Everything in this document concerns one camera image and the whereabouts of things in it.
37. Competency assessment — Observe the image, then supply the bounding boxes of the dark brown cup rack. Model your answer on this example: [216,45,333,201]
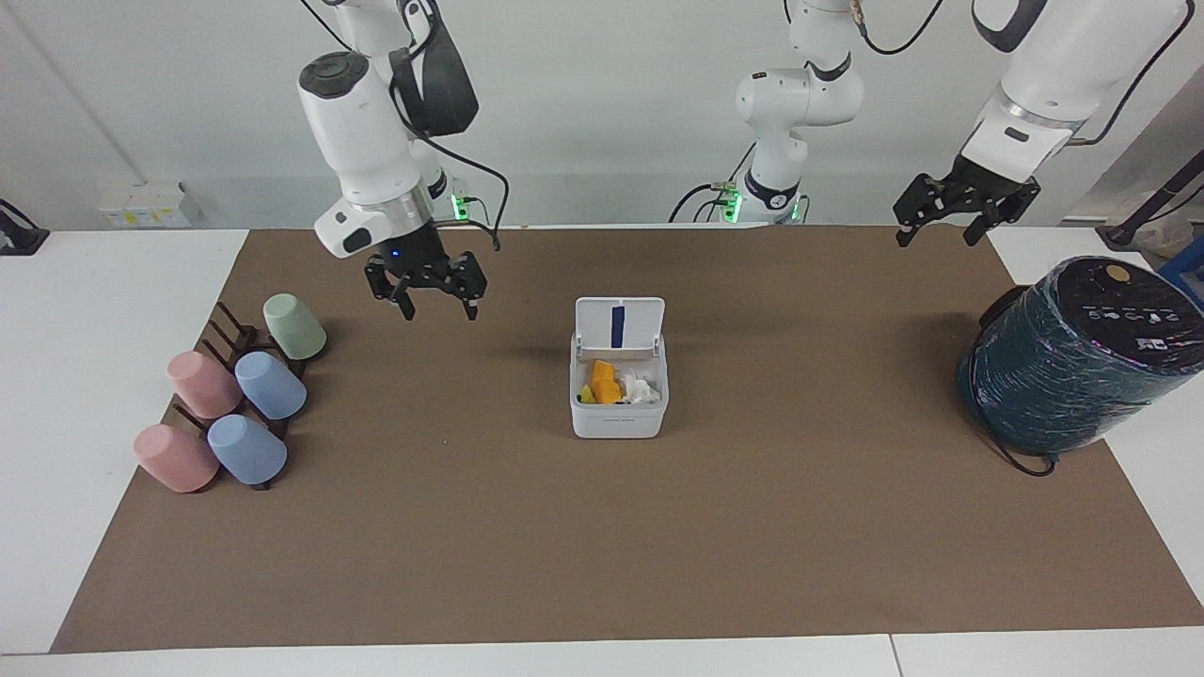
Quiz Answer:
[171,300,308,492]

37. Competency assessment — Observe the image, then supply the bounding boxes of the blue plastic cup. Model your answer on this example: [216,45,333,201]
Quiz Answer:
[206,413,289,487]
[233,350,309,421]

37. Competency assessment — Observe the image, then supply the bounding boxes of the black stand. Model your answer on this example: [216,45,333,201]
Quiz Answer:
[1095,149,1204,251]
[0,198,51,257]

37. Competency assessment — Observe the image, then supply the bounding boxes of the pink plastic cup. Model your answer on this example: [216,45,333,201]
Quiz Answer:
[166,350,244,420]
[132,423,221,495]

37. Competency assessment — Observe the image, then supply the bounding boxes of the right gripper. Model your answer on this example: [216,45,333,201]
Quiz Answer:
[364,224,489,323]

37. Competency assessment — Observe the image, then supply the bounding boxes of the green plastic cup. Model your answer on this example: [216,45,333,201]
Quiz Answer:
[261,292,328,362]

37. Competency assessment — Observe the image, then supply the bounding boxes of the white box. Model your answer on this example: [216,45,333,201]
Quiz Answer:
[96,181,204,230]

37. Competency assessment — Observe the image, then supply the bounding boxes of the blue box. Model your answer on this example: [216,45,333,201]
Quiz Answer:
[1158,235,1204,307]

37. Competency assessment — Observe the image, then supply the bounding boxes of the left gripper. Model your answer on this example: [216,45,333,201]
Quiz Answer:
[893,154,1041,249]

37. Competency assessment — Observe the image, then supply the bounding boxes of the black cable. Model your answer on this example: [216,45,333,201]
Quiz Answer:
[851,0,944,56]
[1068,0,1194,149]
[974,282,1061,479]
[669,141,756,225]
[299,0,511,253]

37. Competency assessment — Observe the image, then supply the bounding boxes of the large dark wrapped trash bin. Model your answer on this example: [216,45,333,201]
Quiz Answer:
[956,255,1204,458]

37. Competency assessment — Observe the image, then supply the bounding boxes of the small white lidded bin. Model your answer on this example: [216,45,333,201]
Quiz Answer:
[569,296,671,440]

